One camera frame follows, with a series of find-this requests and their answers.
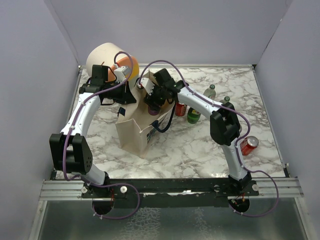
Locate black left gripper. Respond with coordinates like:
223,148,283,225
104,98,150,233
104,79,137,104

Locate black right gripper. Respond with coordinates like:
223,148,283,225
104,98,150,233
143,82,167,111

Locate purple Fanta can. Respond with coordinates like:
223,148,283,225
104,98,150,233
148,106,159,116

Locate beige canvas tote bag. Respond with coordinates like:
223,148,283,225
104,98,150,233
115,78,174,158

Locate red cola can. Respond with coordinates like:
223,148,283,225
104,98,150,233
175,102,188,117
240,136,259,156

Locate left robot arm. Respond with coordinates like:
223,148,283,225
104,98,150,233
49,63,136,198

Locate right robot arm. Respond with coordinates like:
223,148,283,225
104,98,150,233
137,68,252,196

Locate green Perrier bottle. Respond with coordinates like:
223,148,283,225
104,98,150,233
187,107,201,124

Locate white round drawer box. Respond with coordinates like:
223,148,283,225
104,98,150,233
86,42,140,81

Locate clear Chang bottle far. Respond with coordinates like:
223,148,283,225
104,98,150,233
203,84,216,100

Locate clear chang bottle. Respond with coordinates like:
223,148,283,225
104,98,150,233
203,84,216,100
220,96,230,104

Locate clear Chang bottle near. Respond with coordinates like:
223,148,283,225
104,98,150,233
220,96,230,104

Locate red cola can lying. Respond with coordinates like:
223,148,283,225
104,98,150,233
240,136,259,156

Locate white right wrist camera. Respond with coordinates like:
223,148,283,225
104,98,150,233
137,77,155,96

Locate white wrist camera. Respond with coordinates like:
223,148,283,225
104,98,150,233
137,77,155,96
111,64,132,84

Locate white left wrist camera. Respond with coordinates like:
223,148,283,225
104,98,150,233
111,64,132,84

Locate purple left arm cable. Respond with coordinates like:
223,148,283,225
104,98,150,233
63,51,141,221

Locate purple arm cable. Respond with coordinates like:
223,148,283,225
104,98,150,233
63,51,141,221
136,59,280,218

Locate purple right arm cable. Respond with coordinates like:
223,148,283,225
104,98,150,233
136,59,280,218

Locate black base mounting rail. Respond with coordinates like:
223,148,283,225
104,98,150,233
81,178,259,209

